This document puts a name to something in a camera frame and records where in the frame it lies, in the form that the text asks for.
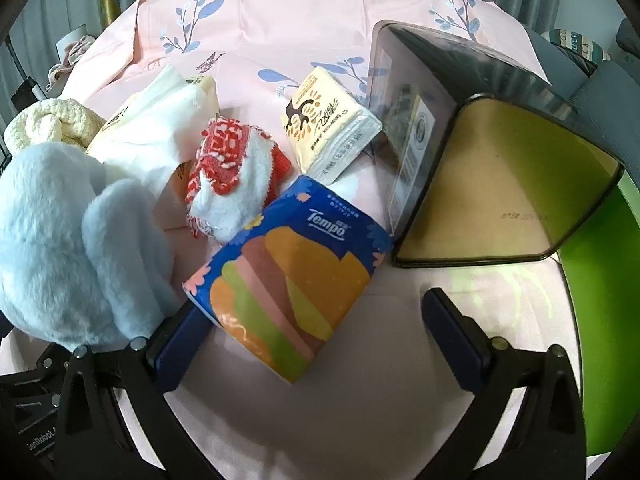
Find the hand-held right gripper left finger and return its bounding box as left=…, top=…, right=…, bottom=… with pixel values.
left=47, top=305, right=221, bottom=480

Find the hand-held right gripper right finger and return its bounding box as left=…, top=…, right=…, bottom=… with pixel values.
left=415, top=287, right=583, bottom=480

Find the blue colourful tissue packet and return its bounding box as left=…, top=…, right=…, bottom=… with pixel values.
left=182, top=175, right=396, bottom=385

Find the green storage bin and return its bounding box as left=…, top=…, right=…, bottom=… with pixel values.
left=557, top=175, right=640, bottom=461

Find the black tin box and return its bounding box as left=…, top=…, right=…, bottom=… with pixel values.
left=365, top=20, right=626, bottom=268

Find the small yellow tissue pack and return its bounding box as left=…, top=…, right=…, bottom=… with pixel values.
left=280, top=66, right=385, bottom=183

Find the red and white cloth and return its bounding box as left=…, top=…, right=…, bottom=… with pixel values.
left=182, top=116, right=292, bottom=241

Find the large yellow tissue pack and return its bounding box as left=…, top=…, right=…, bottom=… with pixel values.
left=87, top=65, right=221, bottom=196

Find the cream knitted cloth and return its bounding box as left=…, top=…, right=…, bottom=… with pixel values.
left=2, top=97, right=108, bottom=153

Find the grey sofa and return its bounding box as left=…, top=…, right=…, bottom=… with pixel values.
left=520, top=17, right=640, bottom=111

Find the black power adapter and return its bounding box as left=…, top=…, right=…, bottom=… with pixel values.
left=10, top=77, right=41, bottom=106

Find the pink cloth pile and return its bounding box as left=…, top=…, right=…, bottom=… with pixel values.
left=47, top=30, right=101, bottom=91

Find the patterned cushion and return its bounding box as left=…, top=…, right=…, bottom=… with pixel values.
left=547, top=27, right=613, bottom=63

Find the pink printed bedsheet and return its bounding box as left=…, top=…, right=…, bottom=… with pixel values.
left=0, top=0, right=586, bottom=480

